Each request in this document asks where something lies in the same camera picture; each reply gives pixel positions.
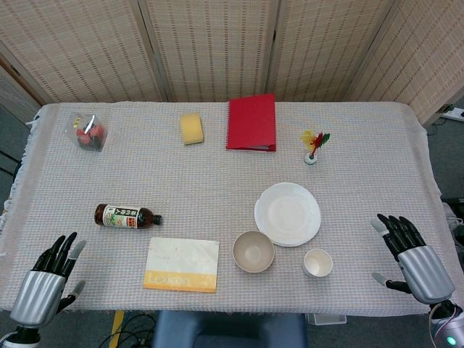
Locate yellow sponge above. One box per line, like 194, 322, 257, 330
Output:
180, 112, 205, 146

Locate grey woven tablecloth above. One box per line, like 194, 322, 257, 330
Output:
0, 100, 464, 316

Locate white plastic box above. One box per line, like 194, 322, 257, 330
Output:
306, 312, 347, 325

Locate black box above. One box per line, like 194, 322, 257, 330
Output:
442, 197, 464, 218

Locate yellow strip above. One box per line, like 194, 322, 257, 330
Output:
109, 310, 125, 348

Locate woven folding screen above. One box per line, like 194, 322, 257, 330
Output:
0, 0, 464, 126

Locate beige bowl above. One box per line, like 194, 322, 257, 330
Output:
232, 231, 276, 273

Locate colourful feather shuttlecock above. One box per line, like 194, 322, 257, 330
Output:
301, 129, 331, 167

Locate clear bag with items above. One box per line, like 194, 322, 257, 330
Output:
65, 112, 109, 153

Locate red spiral notebook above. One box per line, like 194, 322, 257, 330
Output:
225, 93, 278, 152

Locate white plate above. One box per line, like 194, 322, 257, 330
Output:
254, 182, 322, 248

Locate brown tea bottle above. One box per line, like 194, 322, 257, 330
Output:
94, 203, 162, 231

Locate white yellow Lexicon book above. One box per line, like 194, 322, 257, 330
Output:
143, 237, 220, 293

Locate black cables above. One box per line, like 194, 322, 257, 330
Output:
97, 311, 157, 348

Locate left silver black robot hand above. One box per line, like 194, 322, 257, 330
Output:
9, 231, 87, 329

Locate white paper cup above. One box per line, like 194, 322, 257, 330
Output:
302, 248, 334, 278

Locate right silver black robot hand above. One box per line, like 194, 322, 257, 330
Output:
370, 212, 456, 305

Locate blue chair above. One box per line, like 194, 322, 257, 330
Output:
152, 310, 308, 348

